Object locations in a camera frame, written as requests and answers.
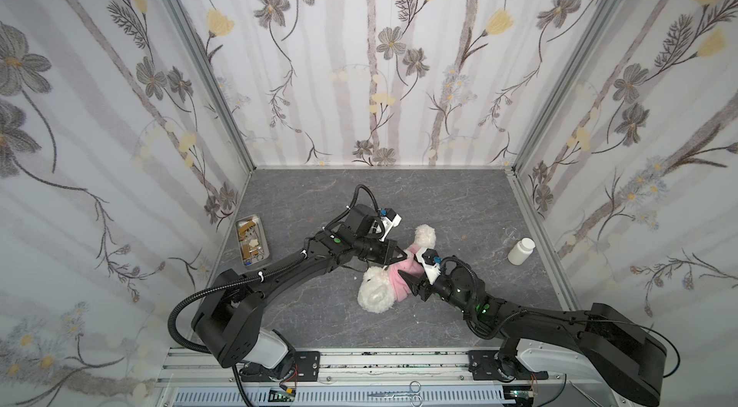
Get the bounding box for clear tray with small parts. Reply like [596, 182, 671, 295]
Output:
[236, 215, 270, 268]

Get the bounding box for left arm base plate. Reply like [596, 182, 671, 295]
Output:
[238, 351, 321, 383]

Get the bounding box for steel scissors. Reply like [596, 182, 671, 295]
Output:
[367, 381, 424, 407]

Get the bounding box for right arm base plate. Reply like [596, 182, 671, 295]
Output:
[467, 351, 549, 383]

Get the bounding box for white plastic bottle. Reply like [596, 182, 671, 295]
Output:
[507, 238, 536, 266]

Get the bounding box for white plush teddy bear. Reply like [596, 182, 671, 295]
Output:
[357, 224, 436, 314]

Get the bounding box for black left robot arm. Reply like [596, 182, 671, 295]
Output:
[167, 196, 405, 406]

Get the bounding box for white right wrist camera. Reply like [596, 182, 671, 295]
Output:
[415, 248, 442, 285]

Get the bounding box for aluminium mounting rail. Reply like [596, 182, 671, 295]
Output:
[155, 346, 630, 407]

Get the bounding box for pink fleece teddy hoodie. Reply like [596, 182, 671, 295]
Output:
[387, 244, 427, 299]

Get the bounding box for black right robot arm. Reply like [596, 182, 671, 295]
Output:
[399, 256, 674, 406]

